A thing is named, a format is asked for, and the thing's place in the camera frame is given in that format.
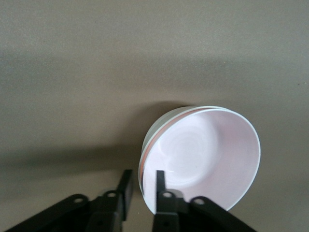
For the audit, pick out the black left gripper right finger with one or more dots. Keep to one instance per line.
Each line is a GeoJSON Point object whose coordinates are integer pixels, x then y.
{"type": "Point", "coordinates": [183, 215]}

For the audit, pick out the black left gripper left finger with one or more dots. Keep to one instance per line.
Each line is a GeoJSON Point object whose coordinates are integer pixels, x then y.
{"type": "Point", "coordinates": [72, 212]}

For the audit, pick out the pink bowl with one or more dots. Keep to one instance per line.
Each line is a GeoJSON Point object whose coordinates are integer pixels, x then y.
{"type": "Point", "coordinates": [207, 154]}

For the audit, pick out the brown table cloth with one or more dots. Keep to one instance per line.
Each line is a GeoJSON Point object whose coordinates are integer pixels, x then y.
{"type": "Point", "coordinates": [96, 60]}

